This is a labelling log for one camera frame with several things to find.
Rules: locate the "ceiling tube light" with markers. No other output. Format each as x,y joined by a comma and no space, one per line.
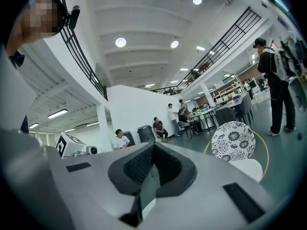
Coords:
57,113

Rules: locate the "black mezzanine railing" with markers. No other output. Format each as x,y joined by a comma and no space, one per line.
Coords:
168,90
104,93

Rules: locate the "gray dining chair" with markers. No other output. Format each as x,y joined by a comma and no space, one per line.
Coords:
244,104
225,115

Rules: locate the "black head-worn camera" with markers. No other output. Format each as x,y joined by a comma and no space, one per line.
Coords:
73,17

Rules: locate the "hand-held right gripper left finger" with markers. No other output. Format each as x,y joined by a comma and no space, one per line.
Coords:
91,195

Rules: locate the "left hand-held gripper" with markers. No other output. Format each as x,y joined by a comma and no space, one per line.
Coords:
69,147

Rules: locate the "gray dining table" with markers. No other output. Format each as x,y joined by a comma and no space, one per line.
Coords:
233,102

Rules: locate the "white trestle table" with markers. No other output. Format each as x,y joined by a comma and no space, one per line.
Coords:
204,111

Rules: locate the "person's head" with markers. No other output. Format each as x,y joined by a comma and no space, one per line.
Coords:
28,32

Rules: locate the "white shelving unit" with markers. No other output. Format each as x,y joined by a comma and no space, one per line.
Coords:
227,87

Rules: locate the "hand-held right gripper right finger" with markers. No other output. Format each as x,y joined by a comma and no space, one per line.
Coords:
204,200

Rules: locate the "floral backrest chair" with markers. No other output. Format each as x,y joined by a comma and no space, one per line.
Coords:
232,140

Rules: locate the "black trash bin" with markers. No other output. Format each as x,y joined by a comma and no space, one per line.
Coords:
146,133
130,138

